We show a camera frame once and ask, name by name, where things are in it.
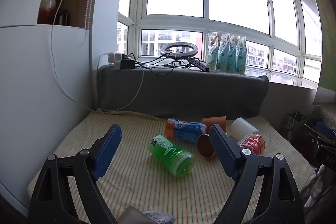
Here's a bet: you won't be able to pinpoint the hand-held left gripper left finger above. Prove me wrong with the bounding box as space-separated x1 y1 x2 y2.
28 124 123 224

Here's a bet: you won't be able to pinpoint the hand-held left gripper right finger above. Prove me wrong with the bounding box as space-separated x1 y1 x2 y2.
209 124 305 224

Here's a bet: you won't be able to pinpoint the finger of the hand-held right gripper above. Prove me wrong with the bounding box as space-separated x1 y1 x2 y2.
301 122 336 147

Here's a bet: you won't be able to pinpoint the green plastic bottle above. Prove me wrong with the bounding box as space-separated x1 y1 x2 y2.
147 135 195 178

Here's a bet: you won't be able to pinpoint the copper coloured cup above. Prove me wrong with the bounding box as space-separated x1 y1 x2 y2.
196 133 216 159
202 115 227 133

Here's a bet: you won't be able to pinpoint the white plastic cup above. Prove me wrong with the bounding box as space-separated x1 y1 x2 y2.
230 117 260 142

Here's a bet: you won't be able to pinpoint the paper bag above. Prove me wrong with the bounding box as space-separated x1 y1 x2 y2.
282 111 307 136

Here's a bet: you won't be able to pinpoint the striped yellow mat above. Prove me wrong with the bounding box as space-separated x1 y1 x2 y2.
28 110 315 224

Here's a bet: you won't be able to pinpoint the blue orange plastic bottle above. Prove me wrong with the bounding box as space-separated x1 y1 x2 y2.
164 117 208 144

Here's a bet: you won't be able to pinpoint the grey knitted cloth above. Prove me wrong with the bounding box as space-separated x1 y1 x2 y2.
142 210 175 224

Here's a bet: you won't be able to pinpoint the black power adapter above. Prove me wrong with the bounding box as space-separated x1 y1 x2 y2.
120 58 136 69

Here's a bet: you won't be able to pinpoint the white power strip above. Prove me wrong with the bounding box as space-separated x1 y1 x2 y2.
106 52 137 70

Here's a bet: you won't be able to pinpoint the teal refill pouch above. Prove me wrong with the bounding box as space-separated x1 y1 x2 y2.
235 37 247 75
227 35 240 73
217 33 231 72

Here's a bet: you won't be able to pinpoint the yellow-green curtain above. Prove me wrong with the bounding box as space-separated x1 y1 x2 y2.
295 0 336 106

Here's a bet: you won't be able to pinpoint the green and white refill pouch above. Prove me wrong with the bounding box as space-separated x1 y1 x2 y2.
206 31 221 71

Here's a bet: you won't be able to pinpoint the white cabinet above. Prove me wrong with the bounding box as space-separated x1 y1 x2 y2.
0 0 107 214

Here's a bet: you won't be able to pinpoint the black cables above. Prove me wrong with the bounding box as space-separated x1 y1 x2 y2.
128 52 196 75

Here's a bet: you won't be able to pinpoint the ring light with stand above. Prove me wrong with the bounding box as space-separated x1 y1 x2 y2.
160 42 211 73

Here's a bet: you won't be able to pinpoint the white cable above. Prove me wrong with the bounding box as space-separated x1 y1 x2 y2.
50 0 144 113

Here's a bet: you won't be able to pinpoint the white window frame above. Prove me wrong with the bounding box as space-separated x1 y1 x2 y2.
116 0 323 90

